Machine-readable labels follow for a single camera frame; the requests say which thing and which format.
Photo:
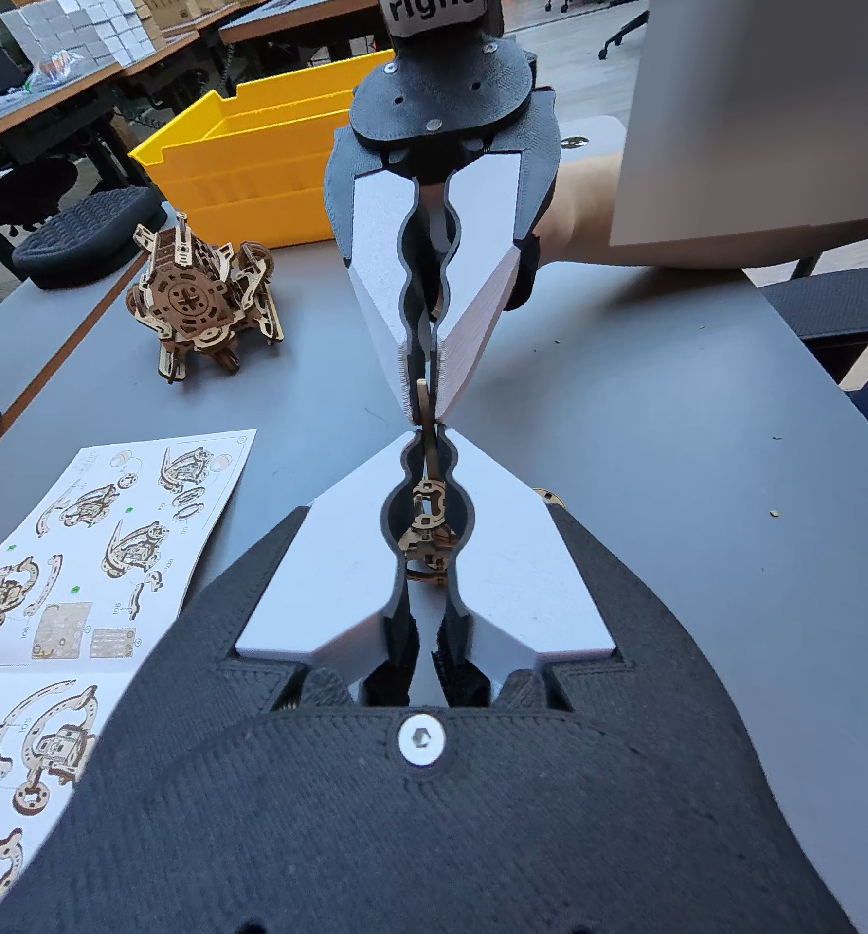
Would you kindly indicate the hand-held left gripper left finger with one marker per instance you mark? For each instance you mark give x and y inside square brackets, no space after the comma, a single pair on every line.
[317,584]

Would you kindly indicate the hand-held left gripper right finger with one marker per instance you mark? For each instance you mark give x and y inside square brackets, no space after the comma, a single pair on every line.
[536,584]

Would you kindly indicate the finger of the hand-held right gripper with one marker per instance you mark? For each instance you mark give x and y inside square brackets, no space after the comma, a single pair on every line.
[485,219]
[375,233]

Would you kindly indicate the wooden arc gear assembly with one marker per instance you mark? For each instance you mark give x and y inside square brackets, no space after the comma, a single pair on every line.
[427,511]

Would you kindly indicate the person's right forearm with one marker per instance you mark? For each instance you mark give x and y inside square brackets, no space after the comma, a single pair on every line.
[580,211]

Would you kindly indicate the wooden submarine model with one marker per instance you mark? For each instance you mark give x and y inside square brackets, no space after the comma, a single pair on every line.
[186,299]

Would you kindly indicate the round wooden wheel part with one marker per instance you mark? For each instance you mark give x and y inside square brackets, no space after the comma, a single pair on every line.
[548,496]

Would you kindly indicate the yellow plastic bin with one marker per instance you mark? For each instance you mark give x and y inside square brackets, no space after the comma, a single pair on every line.
[259,182]

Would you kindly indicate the black chair base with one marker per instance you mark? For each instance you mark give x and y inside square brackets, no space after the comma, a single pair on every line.
[624,33]

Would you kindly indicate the illustrated instruction booklet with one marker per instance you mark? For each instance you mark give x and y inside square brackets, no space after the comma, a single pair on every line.
[113,525]

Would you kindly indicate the black mesh chair seat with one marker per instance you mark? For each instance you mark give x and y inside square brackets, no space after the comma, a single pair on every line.
[84,226]

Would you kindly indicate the dark office chair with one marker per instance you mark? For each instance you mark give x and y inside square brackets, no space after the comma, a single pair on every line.
[32,190]

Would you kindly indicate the black office chair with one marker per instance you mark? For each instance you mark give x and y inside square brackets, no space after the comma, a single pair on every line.
[828,299]

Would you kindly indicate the wood-edged desk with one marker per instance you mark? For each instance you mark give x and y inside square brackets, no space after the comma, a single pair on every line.
[40,109]

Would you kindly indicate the stack of white boxes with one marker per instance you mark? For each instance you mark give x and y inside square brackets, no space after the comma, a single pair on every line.
[76,29]

